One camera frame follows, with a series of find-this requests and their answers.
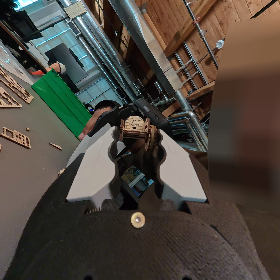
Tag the green plastic bin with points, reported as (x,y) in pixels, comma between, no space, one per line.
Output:
(61,98)

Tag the grey ceiling pipe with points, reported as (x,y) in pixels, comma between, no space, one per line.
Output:
(201,32)

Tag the rectangular metal air duct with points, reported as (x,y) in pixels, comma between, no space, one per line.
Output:
(151,50)

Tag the hanging white sign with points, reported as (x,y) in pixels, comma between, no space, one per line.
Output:
(75,11)

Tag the pale wooden chip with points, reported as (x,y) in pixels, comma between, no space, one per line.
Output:
(61,171)

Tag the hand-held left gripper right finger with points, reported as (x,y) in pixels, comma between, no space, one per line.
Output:
(181,175)

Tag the bent metal pipe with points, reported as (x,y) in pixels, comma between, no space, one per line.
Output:
(188,113)

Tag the round white ceiling detector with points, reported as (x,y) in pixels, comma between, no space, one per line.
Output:
(219,44)

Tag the wooden puzzle sheet offcut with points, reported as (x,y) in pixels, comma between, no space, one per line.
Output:
(7,99)

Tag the person's right hand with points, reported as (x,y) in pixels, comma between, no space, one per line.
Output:
(90,122)

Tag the grey desk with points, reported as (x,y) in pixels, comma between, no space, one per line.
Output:
(32,175)

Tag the large wooden puzzle sheet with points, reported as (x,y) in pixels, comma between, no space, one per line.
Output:
(15,87)

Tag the wooden model assembly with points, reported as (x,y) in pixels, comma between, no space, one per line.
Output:
(136,131)

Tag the pointed wooden part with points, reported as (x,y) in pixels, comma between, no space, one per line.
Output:
(55,146)

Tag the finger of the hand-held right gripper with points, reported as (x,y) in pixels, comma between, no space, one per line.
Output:
(119,148)
(76,153)

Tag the wooden grid-shaped part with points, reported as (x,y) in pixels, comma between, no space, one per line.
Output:
(16,137)

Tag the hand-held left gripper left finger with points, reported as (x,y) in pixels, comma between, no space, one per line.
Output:
(91,175)

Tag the round spiral metal duct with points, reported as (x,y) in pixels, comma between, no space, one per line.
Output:
(102,54)

